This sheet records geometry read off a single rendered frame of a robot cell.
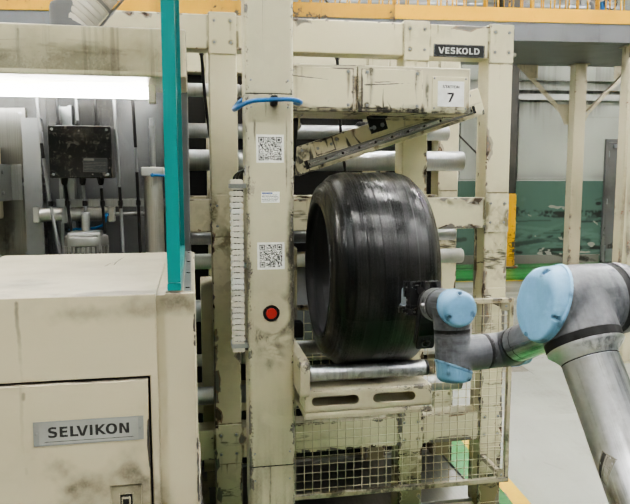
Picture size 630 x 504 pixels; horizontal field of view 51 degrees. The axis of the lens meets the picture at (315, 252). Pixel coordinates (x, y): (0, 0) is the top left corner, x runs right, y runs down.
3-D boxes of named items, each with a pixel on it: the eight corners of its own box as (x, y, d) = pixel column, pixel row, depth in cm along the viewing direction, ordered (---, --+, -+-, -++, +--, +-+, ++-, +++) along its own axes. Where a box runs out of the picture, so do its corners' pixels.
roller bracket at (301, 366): (300, 398, 174) (299, 362, 173) (280, 358, 213) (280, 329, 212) (312, 398, 175) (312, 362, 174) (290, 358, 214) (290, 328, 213)
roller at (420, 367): (304, 362, 180) (303, 373, 183) (307, 374, 177) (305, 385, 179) (426, 355, 187) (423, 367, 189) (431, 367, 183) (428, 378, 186)
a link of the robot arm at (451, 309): (443, 332, 132) (441, 290, 132) (425, 327, 143) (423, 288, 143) (480, 330, 134) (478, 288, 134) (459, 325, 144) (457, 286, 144)
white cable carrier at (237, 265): (232, 352, 182) (230, 179, 177) (231, 348, 187) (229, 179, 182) (248, 351, 183) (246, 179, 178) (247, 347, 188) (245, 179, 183)
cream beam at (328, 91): (285, 111, 202) (285, 62, 200) (275, 118, 227) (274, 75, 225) (471, 114, 213) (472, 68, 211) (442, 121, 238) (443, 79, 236)
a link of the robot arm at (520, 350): (677, 249, 106) (510, 325, 150) (623, 252, 102) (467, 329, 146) (701, 319, 102) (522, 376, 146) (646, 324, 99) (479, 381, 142)
